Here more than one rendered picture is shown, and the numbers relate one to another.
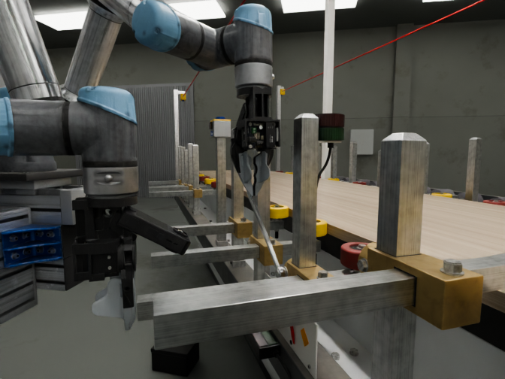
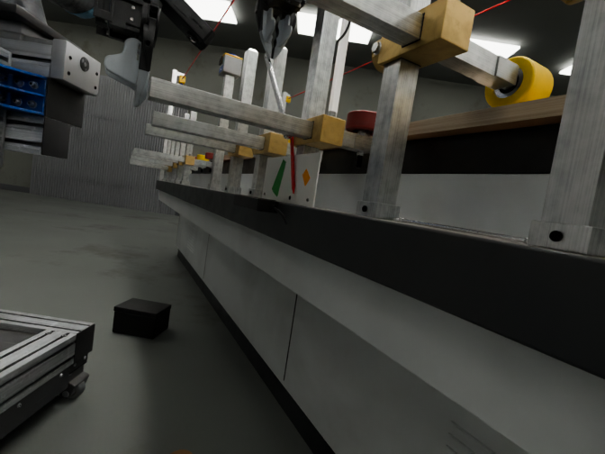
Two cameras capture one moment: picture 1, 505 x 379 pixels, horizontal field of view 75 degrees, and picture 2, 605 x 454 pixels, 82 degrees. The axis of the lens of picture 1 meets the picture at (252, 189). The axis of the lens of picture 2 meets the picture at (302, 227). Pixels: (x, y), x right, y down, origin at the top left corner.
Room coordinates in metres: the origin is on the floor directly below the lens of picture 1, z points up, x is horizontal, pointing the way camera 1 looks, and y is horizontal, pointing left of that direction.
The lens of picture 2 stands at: (-0.10, 0.02, 0.71)
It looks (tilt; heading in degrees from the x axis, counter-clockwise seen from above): 4 degrees down; 349
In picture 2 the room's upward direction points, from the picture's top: 9 degrees clockwise
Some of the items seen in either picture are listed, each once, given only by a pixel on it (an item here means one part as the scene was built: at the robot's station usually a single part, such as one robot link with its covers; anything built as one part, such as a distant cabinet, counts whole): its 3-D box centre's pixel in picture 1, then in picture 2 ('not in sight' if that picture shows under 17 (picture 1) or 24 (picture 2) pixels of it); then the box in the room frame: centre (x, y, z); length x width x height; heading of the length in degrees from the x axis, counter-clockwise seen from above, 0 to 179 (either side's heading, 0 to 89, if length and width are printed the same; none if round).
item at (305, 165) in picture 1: (303, 238); (315, 98); (0.63, -0.10, 0.92); 0.03 x 0.03 x 0.48; 18
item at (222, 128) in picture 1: (220, 129); (230, 68); (1.35, 0.13, 1.18); 0.07 x 0.07 x 0.08; 18
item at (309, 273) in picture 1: (309, 280); (316, 134); (0.61, -0.11, 0.84); 0.13 x 0.06 x 0.05; 18
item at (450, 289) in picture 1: (410, 277); (416, 42); (0.37, -0.18, 0.94); 0.13 x 0.06 x 0.05; 18
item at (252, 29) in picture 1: (252, 39); not in sight; (0.68, 0.00, 1.31); 0.09 x 0.08 x 0.11; 57
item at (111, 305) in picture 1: (113, 307); (127, 69); (0.47, 0.21, 0.86); 0.06 x 0.03 x 0.09; 108
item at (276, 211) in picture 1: (276, 221); not in sight; (1.10, -0.08, 0.85); 0.08 x 0.08 x 0.11
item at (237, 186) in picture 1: (237, 199); (241, 123); (1.10, 0.05, 0.93); 0.03 x 0.03 x 0.48; 18
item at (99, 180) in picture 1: (111, 182); not in sight; (0.48, 0.21, 1.05); 0.08 x 0.08 x 0.05
